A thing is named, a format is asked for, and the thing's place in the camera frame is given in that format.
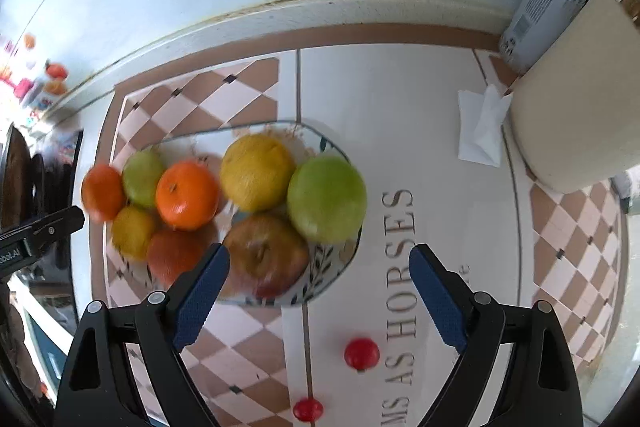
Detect checkered printed table cloth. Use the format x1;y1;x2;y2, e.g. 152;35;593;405
90;24;626;427

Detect orange tangerine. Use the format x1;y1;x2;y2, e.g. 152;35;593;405
155;160;221;232
81;163;126;223

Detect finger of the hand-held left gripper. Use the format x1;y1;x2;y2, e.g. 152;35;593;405
20;206;86;258

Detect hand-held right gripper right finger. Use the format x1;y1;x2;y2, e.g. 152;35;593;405
408;243;585;427

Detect black gas stove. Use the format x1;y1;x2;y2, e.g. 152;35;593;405
30;129;83;283

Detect green apple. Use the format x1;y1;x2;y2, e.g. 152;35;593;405
122;149;167;209
287;155;368;244

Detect black frying pan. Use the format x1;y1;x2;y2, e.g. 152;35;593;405
0;122;36;233

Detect colourful wall stickers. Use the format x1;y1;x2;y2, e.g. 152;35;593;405
0;32;71;112

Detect small yellow citrus fruit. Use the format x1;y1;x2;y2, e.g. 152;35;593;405
111;206;161;263

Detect red apple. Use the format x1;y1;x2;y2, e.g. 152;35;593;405
222;213;310;300

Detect folded white tissue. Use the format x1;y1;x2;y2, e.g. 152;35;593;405
457;84;513;168

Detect cream utensil holder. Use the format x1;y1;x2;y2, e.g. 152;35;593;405
499;0;640;195

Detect blue kitchen cabinet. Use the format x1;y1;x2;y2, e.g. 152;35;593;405
20;307;66;388

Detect dark red-brown fruit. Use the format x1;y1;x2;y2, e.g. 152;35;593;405
146;227;213;290

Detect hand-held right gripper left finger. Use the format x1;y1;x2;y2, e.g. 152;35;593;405
54;243;232;427

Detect small red fruit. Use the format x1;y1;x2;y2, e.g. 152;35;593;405
293;397;323;424
344;338;380;371

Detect oval floral ceramic plate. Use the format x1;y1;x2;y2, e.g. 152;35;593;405
102;121;363;306

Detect large yellow citrus fruit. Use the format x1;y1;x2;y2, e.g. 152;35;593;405
220;133;297;213

